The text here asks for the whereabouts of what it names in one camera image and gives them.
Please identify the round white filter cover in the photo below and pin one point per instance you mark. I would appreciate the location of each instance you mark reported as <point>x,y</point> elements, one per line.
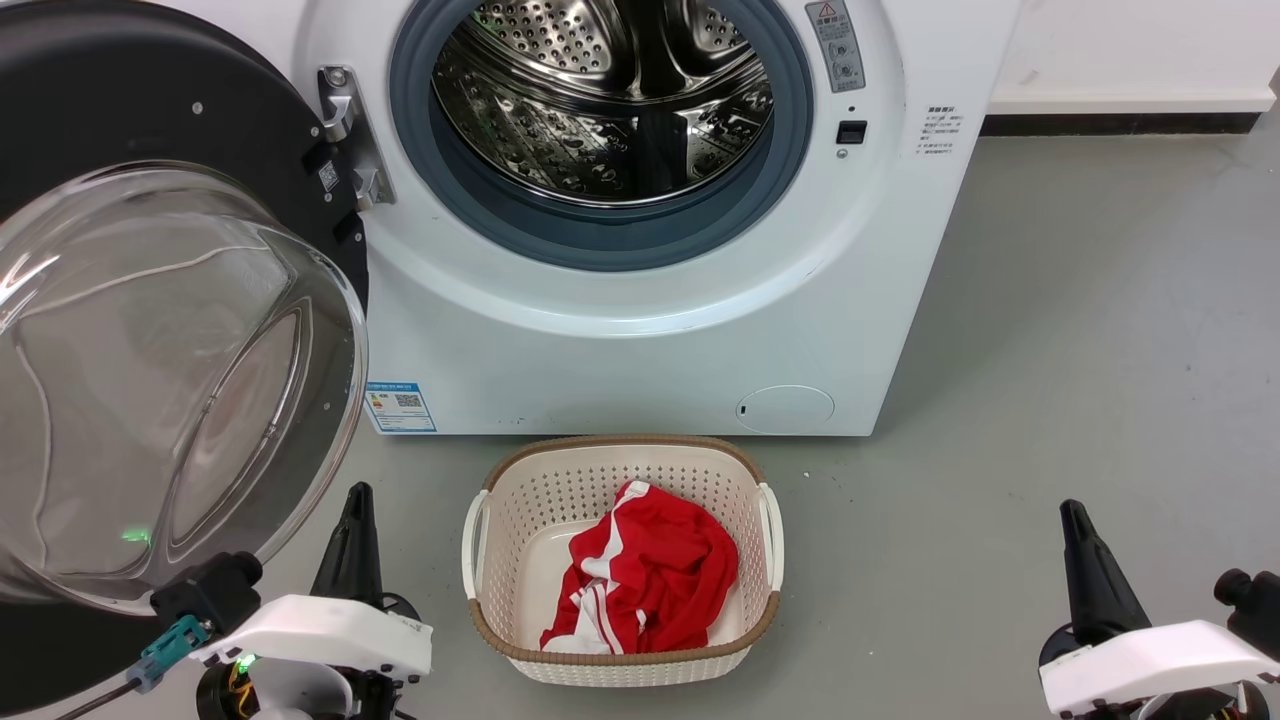
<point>785,410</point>

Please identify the black door latch socket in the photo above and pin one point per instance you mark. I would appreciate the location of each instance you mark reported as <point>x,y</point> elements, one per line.
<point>852,132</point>

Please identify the white front-load washing machine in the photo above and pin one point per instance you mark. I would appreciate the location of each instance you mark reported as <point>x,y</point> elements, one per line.
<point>600,350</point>

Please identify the silver metal door hinge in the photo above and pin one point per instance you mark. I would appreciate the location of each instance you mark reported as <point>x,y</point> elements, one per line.
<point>350,130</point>

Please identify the blue energy label sticker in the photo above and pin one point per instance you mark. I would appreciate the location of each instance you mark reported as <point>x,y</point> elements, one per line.
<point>400,407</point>

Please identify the red and white garment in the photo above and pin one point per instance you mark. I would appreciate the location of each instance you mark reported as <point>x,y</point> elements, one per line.
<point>660,580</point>

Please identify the black round glass washer door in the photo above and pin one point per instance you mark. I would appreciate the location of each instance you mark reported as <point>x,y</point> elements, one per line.
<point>150,100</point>

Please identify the cream plastic laundry basket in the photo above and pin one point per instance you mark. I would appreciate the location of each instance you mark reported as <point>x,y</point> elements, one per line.
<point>520,510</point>

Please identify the black left connector block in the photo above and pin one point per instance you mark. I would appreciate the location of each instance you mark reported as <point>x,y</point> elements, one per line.
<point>205,592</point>

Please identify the black printed text sticker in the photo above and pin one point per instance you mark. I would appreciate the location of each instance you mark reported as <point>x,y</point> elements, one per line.
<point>940,130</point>

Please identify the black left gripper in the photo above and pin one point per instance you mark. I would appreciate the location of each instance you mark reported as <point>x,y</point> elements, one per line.
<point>370,697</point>

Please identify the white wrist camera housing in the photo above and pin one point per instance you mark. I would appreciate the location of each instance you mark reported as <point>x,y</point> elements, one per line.
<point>320,630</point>
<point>1150,660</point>

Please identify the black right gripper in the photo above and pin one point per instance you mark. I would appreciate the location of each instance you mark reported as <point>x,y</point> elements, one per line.
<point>1200,710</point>

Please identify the grey warning label sticker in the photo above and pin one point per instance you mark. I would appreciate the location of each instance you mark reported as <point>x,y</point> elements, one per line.
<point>835,45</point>

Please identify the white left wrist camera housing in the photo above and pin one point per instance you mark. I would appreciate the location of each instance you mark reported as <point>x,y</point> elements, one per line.
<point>320,630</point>

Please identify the stainless steel washer drum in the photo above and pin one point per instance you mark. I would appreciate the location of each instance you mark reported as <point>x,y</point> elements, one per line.
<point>600,100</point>

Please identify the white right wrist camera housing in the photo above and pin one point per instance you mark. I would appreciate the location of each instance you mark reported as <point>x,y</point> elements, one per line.
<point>1150,660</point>

